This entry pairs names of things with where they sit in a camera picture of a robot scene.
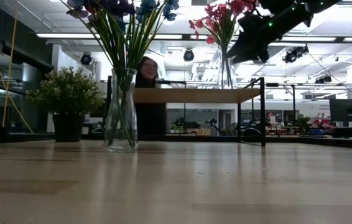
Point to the black background robot arm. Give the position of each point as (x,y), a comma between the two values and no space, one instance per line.
(185,124)

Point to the purple artificial flower bunch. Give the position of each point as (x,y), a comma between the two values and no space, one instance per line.
(117,6)

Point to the black computer monitor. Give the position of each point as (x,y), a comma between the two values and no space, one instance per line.
(348,110)

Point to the brown cardboard box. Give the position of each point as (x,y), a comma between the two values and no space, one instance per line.
(202,132)

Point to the clear glass vase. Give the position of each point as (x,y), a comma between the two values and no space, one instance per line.
(112,130)
(225,74)

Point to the person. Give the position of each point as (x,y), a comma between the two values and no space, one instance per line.
(149,71)

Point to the long ceiling light strip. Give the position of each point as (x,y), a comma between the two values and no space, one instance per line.
(70,35)

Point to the round black ceiling fixture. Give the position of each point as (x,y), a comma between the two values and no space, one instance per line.
(86,58)
(188,55)

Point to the black ceiling camera cluster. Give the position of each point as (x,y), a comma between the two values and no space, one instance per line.
(295,53)

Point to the green potted plant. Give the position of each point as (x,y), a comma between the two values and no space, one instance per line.
(67,93)

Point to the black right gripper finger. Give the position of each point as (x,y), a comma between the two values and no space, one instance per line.
(250,49)
(252,23)

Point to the large red flower bunch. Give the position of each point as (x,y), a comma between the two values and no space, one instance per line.
(210,21)

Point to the wooden shelf with black frame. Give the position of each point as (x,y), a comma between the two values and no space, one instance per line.
(194,95)

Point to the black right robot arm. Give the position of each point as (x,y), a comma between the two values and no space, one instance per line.
(319,6)

